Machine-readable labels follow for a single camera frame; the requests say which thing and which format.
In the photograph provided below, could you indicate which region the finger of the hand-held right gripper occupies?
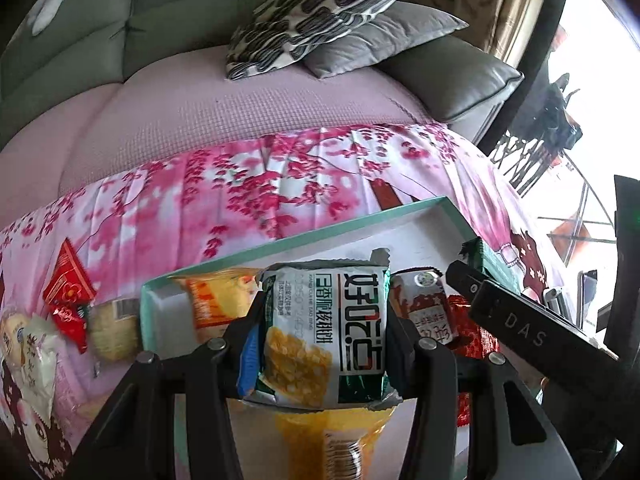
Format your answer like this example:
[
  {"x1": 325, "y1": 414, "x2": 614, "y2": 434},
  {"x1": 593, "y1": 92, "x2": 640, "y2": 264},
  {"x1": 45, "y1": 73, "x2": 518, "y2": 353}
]
[{"x1": 445, "y1": 260, "x2": 488, "y2": 311}]

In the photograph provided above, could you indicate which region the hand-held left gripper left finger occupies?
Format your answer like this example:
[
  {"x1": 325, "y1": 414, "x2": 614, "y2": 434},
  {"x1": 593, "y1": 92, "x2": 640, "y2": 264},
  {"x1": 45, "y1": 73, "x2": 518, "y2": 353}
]
[{"x1": 65, "y1": 292, "x2": 266, "y2": 480}]

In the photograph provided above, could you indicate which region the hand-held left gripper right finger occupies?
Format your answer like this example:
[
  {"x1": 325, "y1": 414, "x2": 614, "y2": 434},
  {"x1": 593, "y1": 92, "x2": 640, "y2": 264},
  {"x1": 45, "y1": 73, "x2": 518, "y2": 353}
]
[{"x1": 385, "y1": 305, "x2": 581, "y2": 480}]

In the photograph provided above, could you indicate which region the dark green biscuit packet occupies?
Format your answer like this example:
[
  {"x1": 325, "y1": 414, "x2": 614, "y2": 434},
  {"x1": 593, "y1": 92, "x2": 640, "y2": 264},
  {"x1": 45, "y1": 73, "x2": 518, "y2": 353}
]
[{"x1": 459, "y1": 237, "x2": 521, "y2": 291}]

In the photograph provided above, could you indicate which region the red and white snack packet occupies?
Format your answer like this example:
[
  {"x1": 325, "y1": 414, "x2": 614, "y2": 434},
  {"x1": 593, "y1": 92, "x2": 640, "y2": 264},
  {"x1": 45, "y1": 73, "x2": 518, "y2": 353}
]
[{"x1": 389, "y1": 269, "x2": 460, "y2": 356}]

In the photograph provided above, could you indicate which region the large red patterned packet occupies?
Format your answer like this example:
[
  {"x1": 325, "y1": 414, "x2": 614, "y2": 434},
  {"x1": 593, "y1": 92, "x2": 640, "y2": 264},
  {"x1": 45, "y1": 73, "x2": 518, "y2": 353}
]
[{"x1": 445, "y1": 295, "x2": 501, "y2": 426}]

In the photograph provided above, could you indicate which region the yellow snack packet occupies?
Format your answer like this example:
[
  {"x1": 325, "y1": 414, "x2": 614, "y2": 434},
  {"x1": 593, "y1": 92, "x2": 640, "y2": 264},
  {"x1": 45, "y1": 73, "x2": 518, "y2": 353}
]
[
  {"x1": 274, "y1": 402, "x2": 396, "y2": 480},
  {"x1": 169, "y1": 266, "x2": 263, "y2": 331}
]

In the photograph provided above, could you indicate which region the clear round cake packet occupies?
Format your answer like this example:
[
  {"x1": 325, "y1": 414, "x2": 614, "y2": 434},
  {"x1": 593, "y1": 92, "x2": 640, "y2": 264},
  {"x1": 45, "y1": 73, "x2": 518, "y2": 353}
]
[{"x1": 87, "y1": 297, "x2": 143, "y2": 363}]

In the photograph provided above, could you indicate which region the teal shallow cardboard box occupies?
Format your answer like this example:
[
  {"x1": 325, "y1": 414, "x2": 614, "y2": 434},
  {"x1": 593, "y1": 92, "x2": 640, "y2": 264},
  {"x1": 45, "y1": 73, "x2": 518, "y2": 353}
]
[{"x1": 140, "y1": 196, "x2": 523, "y2": 480}]

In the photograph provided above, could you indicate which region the green and white biscuit packet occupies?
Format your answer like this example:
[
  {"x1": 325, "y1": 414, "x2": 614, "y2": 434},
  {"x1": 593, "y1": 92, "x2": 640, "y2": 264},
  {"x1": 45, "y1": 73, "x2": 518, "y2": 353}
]
[{"x1": 239, "y1": 247, "x2": 403, "y2": 408}]

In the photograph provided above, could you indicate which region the small red snack packet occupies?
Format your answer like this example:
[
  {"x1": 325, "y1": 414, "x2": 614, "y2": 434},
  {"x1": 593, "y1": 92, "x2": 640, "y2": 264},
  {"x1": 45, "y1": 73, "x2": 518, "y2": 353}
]
[{"x1": 42, "y1": 237, "x2": 98, "y2": 356}]

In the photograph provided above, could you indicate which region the white and green snack packet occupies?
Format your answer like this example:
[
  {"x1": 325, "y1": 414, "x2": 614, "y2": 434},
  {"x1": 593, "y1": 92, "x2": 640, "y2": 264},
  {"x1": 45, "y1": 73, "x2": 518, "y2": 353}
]
[{"x1": 20, "y1": 312, "x2": 63, "y2": 426}]

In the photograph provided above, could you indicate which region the clear bread bun packet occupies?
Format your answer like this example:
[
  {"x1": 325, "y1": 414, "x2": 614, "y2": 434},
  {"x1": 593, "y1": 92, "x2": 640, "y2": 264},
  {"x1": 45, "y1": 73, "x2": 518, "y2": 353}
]
[{"x1": 0, "y1": 307, "x2": 36, "y2": 356}]

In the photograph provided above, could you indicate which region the pink floral printed blanket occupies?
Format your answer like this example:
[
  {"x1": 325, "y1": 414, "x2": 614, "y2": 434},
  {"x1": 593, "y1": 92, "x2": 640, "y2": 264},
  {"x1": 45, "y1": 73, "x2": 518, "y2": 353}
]
[{"x1": 0, "y1": 120, "x2": 566, "y2": 480}]

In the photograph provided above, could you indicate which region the grey pillow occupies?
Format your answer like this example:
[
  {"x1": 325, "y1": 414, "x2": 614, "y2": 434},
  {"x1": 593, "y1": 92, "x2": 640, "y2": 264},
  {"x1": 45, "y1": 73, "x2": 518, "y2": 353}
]
[{"x1": 302, "y1": 1, "x2": 470, "y2": 80}]

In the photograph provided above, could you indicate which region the beige patterned curtain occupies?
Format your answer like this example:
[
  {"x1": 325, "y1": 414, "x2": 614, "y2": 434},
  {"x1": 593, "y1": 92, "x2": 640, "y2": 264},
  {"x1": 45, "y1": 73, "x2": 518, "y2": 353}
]
[{"x1": 415, "y1": 0, "x2": 556, "y2": 56}]

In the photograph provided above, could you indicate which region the black and white patterned pillow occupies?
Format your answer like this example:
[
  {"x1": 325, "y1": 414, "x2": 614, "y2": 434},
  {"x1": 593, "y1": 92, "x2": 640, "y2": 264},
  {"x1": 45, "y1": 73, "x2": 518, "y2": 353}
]
[{"x1": 225, "y1": 0, "x2": 425, "y2": 81}]

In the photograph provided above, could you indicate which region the grey-green sofa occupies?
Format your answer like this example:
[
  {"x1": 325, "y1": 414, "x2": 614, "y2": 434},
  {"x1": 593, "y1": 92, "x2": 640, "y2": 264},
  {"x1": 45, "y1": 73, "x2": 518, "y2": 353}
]
[{"x1": 0, "y1": 0, "x2": 526, "y2": 133}]

